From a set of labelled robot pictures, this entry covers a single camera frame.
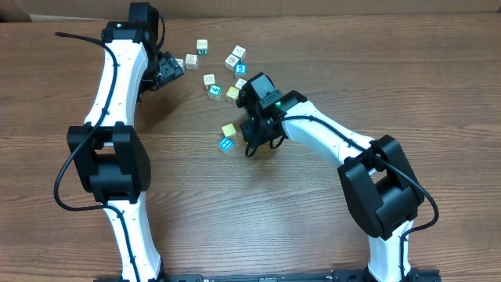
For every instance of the cardboard backdrop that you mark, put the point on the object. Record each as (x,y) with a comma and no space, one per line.
(27,10)

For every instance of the wooden block faint drawing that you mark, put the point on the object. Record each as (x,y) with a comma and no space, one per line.
(209,80)

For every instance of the top right wooden block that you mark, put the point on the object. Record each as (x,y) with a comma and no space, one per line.
(239,52)

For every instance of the yellow block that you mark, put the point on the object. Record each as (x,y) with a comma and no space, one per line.
(232,94)
(229,130)

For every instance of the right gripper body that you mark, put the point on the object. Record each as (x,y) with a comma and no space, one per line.
(253,131)

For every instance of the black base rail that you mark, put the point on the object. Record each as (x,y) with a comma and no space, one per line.
(415,275)

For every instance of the wooden block bird picture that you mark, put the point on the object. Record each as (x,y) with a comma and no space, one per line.
(180,62)

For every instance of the wooden block round picture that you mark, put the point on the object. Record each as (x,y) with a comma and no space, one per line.
(231,61)

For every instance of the green number four block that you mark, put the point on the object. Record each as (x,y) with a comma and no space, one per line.
(214,92)

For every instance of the blue number five block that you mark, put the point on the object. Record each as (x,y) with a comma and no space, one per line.
(240,70)

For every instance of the yellow top block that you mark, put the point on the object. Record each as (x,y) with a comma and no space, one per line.
(232,94)

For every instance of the blue symbol block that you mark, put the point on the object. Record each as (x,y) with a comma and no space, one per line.
(225,145)

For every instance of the wooden block red letter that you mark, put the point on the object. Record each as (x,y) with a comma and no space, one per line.
(191,62)

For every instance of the block with green side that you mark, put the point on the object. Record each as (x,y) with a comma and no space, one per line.
(202,47)

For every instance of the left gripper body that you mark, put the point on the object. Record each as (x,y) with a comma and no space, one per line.
(171,69)

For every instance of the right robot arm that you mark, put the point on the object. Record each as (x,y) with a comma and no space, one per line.
(379,186)

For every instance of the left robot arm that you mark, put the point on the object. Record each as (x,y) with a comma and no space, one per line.
(110,159)

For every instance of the wooden block green seven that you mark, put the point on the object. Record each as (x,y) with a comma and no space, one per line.
(240,83)

